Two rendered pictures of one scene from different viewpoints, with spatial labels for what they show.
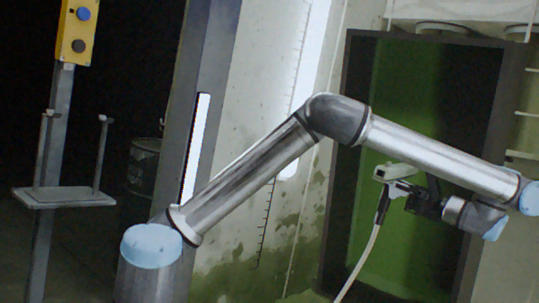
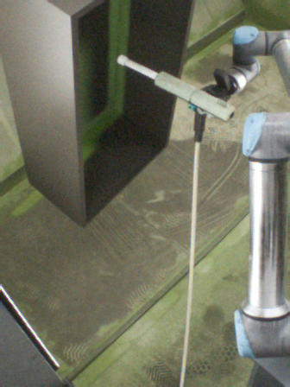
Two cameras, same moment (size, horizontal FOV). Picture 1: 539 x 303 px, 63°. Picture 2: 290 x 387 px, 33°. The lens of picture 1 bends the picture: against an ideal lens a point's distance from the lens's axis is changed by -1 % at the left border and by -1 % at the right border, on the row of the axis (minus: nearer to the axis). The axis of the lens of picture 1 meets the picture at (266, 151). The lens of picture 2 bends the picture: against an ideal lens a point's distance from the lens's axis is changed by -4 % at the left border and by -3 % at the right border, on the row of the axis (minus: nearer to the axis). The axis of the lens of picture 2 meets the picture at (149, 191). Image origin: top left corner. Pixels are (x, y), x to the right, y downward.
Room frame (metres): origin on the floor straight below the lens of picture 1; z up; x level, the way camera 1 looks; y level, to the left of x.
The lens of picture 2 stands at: (1.45, 0.83, 2.31)
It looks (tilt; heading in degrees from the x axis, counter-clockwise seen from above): 53 degrees down; 280
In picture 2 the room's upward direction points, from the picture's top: 7 degrees counter-clockwise
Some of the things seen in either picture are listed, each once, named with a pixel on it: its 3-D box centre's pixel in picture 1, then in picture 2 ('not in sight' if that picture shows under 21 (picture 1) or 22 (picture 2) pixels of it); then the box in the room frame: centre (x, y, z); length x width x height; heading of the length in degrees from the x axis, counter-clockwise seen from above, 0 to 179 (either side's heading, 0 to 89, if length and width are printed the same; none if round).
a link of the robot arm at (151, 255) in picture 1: (149, 263); not in sight; (1.09, 0.24, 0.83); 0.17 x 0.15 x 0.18; 3
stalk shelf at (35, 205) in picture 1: (64, 196); not in sight; (1.64, 0.73, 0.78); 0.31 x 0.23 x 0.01; 139
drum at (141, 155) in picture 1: (165, 211); not in sight; (2.82, 0.58, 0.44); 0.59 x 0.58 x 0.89; 30
